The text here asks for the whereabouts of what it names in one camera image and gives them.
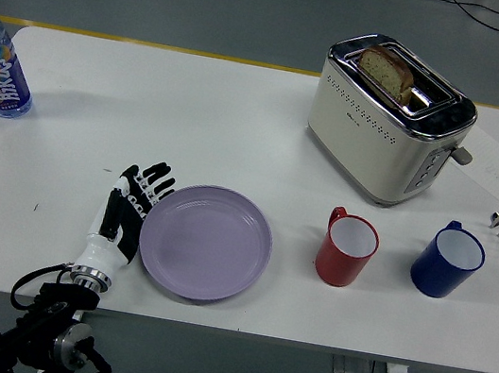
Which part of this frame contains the purple plate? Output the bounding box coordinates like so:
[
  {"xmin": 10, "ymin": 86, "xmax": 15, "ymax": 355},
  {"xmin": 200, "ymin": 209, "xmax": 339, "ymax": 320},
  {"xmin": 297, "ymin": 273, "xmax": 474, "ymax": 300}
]
[{"xmin": 129, "ymin": 174, "xmax": 283, "ymax": 313}]

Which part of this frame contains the red mug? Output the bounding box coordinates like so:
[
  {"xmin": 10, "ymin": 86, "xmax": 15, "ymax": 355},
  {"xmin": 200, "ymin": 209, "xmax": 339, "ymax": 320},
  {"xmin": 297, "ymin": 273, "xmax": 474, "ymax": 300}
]
[{"xmin": 311, "ymin": 203, "xmax": 386, "ymax": 293}]

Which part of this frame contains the bread slice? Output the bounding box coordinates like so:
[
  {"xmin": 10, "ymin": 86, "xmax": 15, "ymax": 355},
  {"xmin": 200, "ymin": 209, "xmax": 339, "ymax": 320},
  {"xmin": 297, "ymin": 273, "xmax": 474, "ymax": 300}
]
[{"xmin": 352, "ymin": 42, "xmax": 421, "ymax": 105}]

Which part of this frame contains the blue mug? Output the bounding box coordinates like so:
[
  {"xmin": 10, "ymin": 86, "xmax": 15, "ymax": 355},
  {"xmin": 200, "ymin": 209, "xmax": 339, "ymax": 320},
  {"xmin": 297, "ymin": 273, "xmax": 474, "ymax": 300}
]
[{"xmin": 406, "ymin": 214, "xmax": 491, "ymax": 306}]

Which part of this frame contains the cream and chrome toaster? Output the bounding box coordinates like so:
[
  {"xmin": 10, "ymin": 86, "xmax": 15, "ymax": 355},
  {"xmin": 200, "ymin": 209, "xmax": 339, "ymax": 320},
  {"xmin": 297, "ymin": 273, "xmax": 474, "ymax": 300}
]
[{"xmin": 295, "ymin": 25, "xmax": 491, "ymax": 221}]

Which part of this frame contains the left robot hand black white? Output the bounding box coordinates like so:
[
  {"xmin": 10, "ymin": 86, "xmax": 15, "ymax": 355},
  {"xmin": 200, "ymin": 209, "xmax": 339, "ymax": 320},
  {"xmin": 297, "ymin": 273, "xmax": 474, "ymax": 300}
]
[{"xmin": 72, "ymin": 150, "xmax": 181, "ymax": 285}]

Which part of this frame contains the blue labelled drink bottle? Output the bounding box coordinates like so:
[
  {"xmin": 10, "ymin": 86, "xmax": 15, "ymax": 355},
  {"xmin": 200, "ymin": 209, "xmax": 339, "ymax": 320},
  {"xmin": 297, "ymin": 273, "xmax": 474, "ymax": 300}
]
[{"xmin": 0, "ymin": 0, "xmax": 48, "ymax": 123}]

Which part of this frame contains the grey bracket under table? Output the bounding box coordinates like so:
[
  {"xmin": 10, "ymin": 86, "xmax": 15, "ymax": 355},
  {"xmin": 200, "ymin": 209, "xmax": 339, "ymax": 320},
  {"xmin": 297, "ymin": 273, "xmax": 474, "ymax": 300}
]
[{"xmin": 331, "ymin": 353, "xmax": 375, "ymax": 373}]

